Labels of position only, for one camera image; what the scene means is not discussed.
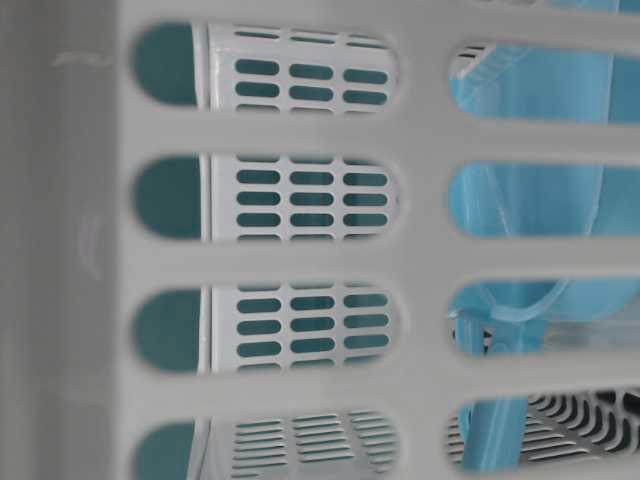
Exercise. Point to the white plastic shopping basket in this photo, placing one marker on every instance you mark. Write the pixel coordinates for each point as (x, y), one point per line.
(76, 399)

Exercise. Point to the light blue plastic dustpan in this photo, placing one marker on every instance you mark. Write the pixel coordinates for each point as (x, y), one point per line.
(497, 199)

